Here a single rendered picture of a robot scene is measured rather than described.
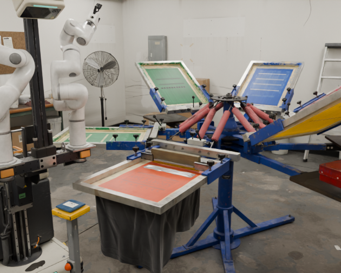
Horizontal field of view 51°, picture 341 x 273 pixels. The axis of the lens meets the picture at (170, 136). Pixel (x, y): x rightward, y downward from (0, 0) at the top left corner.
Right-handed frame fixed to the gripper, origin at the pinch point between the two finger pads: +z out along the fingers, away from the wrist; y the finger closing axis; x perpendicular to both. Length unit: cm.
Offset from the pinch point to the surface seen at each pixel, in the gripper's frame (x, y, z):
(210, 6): 99, 208, 402
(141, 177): 55, 53, -64
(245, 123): 118, 53, 7
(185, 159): 78, 48, -45
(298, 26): 233, 149, 340
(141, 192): 56, 39, -82
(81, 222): 22, 220, -36
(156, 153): 60, 61, -39
